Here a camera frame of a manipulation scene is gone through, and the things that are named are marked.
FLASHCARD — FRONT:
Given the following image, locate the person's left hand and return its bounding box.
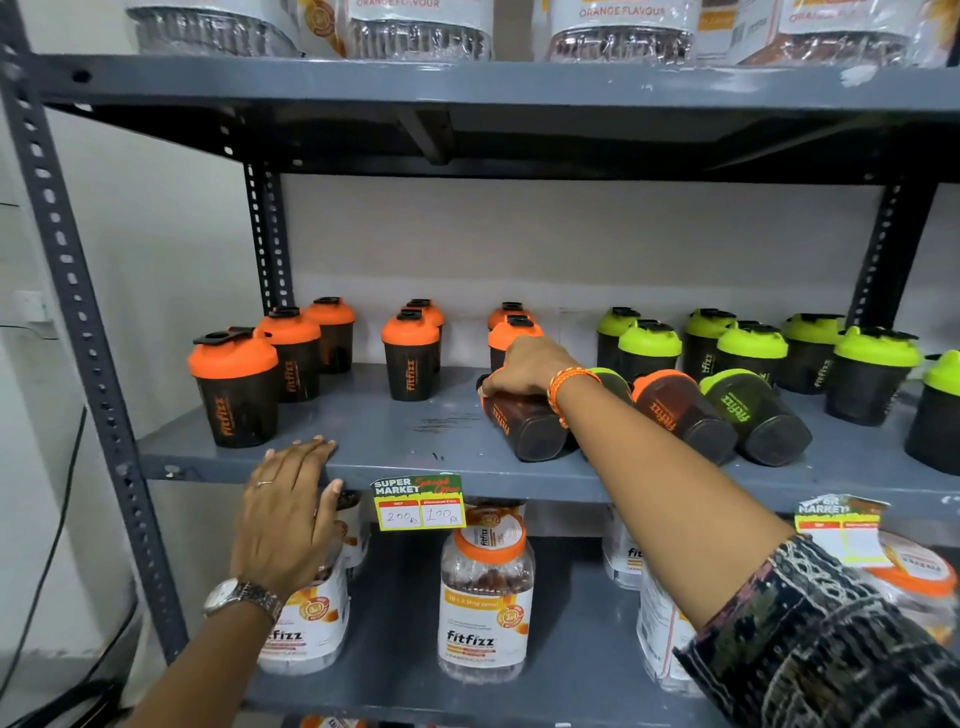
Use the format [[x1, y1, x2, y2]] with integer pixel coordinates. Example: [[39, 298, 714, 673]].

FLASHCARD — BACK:
[[230, 436, 345, 601]]

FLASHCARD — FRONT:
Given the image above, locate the person's right hand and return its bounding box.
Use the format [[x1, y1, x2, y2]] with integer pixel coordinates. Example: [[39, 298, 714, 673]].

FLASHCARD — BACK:
[[480, 336, 583, 399]]

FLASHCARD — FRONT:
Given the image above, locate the orange lid shaker bottle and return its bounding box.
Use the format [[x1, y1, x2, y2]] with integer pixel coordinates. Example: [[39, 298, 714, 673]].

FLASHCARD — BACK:
[[477, 373, 573, 464]]

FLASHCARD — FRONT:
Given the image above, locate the person's right forearm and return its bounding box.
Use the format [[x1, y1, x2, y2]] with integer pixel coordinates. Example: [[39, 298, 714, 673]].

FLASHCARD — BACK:
[[558, 373, 798, 633]]

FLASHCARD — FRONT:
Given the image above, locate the person's left forearm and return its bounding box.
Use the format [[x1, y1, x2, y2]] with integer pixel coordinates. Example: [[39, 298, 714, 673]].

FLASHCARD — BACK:
[[123, 600, 276, 728]]

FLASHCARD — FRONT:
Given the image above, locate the row of orange lid shakers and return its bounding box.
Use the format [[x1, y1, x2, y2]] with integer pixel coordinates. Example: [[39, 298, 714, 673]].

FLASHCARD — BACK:
[[187, 297, 739, 467]]

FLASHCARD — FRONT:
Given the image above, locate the green yellow price tag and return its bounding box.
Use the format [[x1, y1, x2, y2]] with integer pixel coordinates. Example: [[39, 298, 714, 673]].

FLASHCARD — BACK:
[[794, 493, 892, 569], [372, 472, 468, 533]]

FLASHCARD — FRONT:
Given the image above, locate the grey metal shelf rack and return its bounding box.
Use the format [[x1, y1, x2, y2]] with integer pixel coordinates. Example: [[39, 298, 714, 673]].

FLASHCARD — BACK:
[[0, 0, 960, 728]]

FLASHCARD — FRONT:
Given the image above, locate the silver wristwatch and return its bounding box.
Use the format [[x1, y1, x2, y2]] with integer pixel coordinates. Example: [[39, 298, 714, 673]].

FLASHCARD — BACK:
[[202, 576, 285, 625]]

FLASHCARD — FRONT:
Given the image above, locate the row of green lid shakers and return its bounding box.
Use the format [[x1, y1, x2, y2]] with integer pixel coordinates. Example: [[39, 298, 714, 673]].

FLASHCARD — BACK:
[[588, 306, 960, 477]]

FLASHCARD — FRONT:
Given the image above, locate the row of clear labelled jars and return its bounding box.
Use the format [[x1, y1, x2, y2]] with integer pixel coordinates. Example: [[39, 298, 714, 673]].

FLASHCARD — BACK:
[[124, 0, 960, 70]]

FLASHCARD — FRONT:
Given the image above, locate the dark patterned sleeve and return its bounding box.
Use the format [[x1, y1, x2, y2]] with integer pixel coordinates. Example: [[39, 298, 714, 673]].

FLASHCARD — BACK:
[[673, 534, 960, 728]]

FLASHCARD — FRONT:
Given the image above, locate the orange thread bracelet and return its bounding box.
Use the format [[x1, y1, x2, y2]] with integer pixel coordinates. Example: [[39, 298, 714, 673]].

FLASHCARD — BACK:
[[546, 366, 603, 430]]

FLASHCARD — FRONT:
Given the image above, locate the thin black cable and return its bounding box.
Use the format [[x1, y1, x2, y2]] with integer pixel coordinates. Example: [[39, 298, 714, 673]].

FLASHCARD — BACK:
[[0, 405, 89, 703]]

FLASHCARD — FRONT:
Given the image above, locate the thick black cable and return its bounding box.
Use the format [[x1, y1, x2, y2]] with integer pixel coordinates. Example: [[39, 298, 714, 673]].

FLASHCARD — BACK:
[[0, 594, 145, 728]]

